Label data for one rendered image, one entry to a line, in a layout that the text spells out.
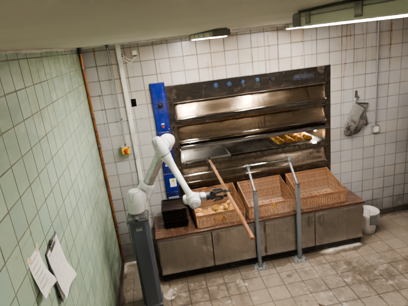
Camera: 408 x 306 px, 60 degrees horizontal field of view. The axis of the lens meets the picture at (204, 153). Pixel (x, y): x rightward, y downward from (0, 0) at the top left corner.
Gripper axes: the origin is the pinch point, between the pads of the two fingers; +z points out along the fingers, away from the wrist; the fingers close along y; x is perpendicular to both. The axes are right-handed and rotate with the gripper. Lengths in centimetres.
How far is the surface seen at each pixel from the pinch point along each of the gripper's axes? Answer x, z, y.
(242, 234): -45, 21, 74
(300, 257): -39, 86, 115
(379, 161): -100, 223, 37
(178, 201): -78, -43, 38
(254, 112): -100, 60, -49
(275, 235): -45, 60, 83
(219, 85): -101, 21, -85
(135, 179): -99, -88, 10
